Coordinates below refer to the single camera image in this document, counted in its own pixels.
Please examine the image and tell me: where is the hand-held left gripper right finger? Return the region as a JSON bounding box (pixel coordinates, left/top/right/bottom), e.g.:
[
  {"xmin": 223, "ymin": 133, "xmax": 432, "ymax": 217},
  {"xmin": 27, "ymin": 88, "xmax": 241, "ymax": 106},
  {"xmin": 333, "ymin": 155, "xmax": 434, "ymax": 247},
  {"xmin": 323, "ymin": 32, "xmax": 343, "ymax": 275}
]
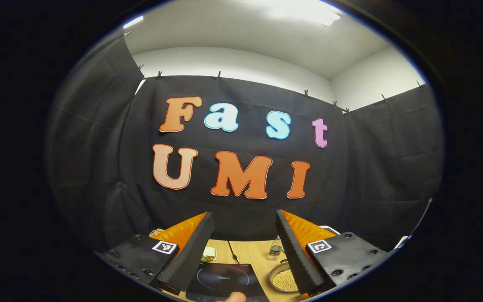
[{"xmin": 275, "ymin": 209, "xmax": 392, "ymax": 297}]

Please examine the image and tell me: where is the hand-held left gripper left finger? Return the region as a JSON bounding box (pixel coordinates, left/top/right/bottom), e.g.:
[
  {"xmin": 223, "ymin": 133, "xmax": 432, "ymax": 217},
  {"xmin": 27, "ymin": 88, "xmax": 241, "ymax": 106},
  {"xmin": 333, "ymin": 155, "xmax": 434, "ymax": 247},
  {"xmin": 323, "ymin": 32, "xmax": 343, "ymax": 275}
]
[{"xmin": 97, "ymin": 211, "xmax": 216, "ymax": 295}]

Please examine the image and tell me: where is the steel pot with soybeans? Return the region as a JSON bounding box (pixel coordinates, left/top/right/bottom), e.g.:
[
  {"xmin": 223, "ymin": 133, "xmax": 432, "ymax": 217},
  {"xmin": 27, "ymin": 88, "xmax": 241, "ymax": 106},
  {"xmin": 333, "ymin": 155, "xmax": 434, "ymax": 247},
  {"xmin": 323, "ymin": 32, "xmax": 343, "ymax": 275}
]
[{"xmin": 268, "ymin": 259, "xmax": 300, "ymax": 293}]

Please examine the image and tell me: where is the black induction cooktop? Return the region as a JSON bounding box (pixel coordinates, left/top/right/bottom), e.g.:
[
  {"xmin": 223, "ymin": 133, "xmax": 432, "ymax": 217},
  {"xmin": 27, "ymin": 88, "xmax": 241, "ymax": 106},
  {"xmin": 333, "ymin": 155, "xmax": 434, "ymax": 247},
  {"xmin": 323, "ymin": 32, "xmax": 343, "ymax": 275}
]
[{"xmin": 186, "ymin": 263, "xmax": 270, "ymax": 302}]

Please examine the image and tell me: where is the clear plastic water bottle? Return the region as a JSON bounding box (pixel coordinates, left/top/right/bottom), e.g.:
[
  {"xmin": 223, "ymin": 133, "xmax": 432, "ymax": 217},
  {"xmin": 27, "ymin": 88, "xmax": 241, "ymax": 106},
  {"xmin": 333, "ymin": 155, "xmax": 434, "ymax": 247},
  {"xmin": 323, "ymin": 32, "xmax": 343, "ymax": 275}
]
[{"xmin": 267, "ymin": 236, "xmax": 284, "ymax": 261}]

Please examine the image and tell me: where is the black backdrop cloth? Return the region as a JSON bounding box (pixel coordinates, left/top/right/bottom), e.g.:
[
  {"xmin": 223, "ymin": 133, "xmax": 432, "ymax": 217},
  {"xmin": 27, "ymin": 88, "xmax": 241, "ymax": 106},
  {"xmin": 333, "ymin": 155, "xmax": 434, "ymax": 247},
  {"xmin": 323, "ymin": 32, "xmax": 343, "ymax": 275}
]
[{"xmin": 44, "ymin": 36, "xmax": 445, "ymax": 252}]

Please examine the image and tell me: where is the row of black clips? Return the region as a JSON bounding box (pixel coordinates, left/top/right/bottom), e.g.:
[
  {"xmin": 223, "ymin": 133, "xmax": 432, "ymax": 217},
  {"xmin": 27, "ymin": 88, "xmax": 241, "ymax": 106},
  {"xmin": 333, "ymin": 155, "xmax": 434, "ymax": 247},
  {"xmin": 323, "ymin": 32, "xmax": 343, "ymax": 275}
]
[{"xmin": 118, "ymin": 31, "xmax": 426, "ymax": 115}]

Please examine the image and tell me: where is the large ceiling light panel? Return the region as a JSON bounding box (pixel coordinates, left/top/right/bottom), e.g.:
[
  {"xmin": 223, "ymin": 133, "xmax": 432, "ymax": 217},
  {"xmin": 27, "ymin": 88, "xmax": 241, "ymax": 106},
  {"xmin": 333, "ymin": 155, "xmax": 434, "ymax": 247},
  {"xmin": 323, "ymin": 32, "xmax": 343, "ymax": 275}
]
[{"xmin": 262, "ymin": 0, "xmax": 342, "ymax": 27}]

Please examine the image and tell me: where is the black cooktop power cord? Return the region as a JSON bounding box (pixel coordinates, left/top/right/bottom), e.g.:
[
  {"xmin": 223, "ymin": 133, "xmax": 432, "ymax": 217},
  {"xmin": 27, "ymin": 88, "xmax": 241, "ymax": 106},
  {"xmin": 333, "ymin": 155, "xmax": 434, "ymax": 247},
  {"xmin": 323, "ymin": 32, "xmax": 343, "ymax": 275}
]
[{"xmin": 227, "ymin": 240, "xmax": 240, "ymax": 264}]

